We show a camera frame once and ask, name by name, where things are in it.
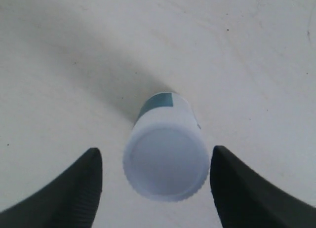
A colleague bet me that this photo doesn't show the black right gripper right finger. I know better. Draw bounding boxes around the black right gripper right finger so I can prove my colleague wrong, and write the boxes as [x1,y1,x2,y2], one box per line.
[210,146,316,228]

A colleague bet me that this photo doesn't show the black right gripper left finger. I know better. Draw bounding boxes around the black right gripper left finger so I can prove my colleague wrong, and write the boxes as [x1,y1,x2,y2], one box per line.
[0,148,103,228]

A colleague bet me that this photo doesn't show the white blue pill bottle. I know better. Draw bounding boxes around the white blue pill bottle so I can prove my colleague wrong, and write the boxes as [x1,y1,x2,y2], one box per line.
[122,92,209,202]

